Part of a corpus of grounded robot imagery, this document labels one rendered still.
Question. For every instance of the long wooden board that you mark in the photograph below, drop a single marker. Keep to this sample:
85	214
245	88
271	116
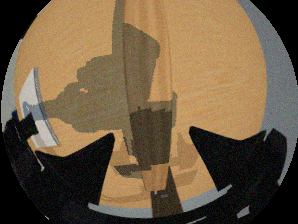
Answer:
148	84

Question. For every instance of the brown wooden post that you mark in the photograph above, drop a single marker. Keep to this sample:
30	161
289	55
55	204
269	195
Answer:
167	201

